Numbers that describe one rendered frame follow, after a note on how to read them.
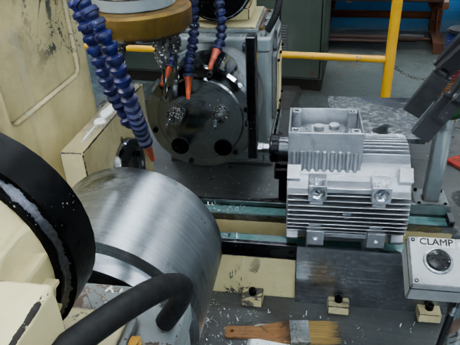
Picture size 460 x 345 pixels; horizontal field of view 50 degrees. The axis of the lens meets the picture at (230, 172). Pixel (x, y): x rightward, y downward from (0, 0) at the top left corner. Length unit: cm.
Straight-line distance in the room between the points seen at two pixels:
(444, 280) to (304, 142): 30
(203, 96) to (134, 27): 37
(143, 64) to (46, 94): 345
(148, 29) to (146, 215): 29
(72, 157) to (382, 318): 61
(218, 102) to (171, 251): 55
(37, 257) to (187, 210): 34
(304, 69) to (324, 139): 320
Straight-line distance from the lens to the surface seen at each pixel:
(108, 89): 71
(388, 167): 85
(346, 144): 82
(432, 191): 128
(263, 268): 95
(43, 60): 96
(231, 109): 109
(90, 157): 82
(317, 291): 97
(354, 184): 83
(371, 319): 98
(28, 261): 35
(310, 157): 83
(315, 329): 94
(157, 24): 76
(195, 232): 65
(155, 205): 63
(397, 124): 140
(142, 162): 103
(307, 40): 394
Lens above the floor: 150
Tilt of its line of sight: 31 degrees down
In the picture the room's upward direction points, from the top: 3 degrees counter-clockwise
